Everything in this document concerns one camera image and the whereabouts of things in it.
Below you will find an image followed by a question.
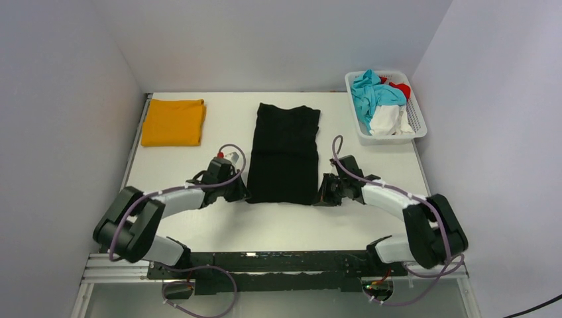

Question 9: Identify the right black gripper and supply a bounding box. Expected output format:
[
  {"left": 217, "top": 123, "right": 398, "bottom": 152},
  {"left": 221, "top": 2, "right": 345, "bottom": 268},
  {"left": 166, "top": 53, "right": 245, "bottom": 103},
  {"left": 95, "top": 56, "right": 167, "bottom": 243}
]
[{"left": 311, "top": 173, "right": 348, "bottom": 207}]

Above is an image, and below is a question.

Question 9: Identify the black t shirt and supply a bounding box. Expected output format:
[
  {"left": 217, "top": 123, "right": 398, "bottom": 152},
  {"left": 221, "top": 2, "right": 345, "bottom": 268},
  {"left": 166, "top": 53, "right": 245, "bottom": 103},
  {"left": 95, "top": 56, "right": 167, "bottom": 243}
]
[{"left": 247, "top": 103, "right": 321, "bottom": 205}]

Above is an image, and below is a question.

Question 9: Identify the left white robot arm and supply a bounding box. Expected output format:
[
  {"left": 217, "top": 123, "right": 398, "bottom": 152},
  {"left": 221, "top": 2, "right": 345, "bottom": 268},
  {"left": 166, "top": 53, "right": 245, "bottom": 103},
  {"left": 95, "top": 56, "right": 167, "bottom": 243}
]
[{"left": 93, "top": 156, "right": 249, "bottom": 278}]

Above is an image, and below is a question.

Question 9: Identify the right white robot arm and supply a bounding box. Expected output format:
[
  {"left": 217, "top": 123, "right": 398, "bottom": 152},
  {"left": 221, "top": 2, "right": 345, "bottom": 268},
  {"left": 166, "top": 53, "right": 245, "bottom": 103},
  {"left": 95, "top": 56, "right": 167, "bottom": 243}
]
[{"left": 314, "top": 155, "right": 469, "bottom": 275}]

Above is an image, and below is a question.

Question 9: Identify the white t shirt in basket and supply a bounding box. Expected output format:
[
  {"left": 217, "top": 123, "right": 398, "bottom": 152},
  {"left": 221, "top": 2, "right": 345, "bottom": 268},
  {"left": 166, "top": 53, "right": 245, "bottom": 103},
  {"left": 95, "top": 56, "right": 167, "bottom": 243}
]
[{"left": 368, "top": 105, "right": 414, "bottom": 136}]

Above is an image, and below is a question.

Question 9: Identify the folded orange t shirt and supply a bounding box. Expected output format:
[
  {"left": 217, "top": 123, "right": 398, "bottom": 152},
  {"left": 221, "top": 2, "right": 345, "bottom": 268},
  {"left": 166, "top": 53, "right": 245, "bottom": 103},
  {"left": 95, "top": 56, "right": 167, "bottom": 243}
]
[{"left": 140, "top": 99, "right": 207, "bottom": 147}]

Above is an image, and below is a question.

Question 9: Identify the turquoise t shirt in basket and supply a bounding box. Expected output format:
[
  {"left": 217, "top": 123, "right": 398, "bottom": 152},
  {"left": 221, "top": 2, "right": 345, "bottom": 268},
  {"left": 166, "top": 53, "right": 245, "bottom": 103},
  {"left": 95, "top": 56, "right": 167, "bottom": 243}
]
[{"left": 351, "top": 70, "right": 408, "bottom": 135}]

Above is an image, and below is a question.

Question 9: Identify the white plastic laundry basket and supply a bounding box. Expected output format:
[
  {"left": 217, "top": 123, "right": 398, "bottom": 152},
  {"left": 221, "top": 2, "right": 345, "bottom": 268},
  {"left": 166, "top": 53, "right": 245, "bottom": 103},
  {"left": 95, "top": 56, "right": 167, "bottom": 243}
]
[{"left": 345, "top": 71, "right": 427, "bottom": 146}]

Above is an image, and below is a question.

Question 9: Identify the red t shirt in basket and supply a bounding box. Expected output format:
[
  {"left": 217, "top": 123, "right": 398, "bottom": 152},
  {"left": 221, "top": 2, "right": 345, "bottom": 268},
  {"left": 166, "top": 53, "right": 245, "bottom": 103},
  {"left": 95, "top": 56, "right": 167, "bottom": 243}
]
[{"left": 379, "top": 76, "right": 412, "bottom": 100}]

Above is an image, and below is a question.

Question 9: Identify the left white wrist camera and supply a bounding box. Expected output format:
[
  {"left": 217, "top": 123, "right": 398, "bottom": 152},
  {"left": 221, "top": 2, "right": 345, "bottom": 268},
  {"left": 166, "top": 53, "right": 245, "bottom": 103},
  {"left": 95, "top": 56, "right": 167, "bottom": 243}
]
[{"left": 217, "top": 152, "right": 241, "bottom": 167}]

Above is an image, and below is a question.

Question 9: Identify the aluminium table frame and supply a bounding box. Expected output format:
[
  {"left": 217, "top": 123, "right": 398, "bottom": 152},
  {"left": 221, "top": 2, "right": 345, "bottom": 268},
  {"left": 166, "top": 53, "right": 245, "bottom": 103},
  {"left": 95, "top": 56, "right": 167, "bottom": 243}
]
[{"left": 72, "top": 92, "right": 480, "bottom": 317}]

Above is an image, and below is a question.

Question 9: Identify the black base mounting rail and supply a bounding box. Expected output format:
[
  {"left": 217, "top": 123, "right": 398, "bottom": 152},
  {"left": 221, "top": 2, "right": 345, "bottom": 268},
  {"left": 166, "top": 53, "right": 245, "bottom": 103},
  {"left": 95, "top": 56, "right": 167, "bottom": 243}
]
[{"left": 147, "top": 250, "right": 406, "bottom": 295}]

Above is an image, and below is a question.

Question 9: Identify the black cable bottom right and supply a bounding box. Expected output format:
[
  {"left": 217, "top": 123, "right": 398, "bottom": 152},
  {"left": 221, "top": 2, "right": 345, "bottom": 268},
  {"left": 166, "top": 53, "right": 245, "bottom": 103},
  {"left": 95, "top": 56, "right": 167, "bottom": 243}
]
[{"left": 502, "top": 293, "right": 562, "bottom": 318}]

